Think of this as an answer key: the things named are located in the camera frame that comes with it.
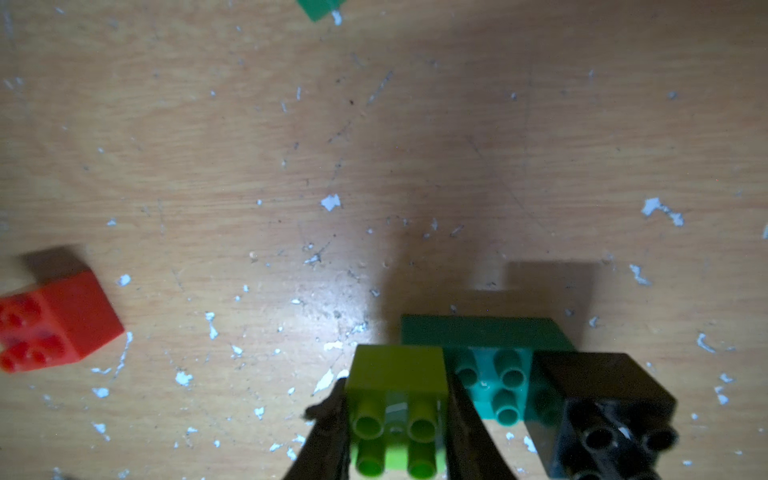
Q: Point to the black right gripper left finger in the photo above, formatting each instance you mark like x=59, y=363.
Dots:
x=326, y=452

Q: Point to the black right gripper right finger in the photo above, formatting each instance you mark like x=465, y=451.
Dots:
x=471, y=454

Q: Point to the lime green square lego brick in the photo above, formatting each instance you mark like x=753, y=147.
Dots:
x=397, y=402

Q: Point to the teal green long lego brick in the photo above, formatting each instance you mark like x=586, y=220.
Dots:
x=492, y=357

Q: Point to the black square lego brick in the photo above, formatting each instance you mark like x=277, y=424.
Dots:
x=597, y=416

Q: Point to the dark green square lego brick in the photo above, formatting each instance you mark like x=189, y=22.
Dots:
x=317, y=9

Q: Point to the small red square lego brick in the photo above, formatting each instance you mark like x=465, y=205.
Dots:
x=58, y=323

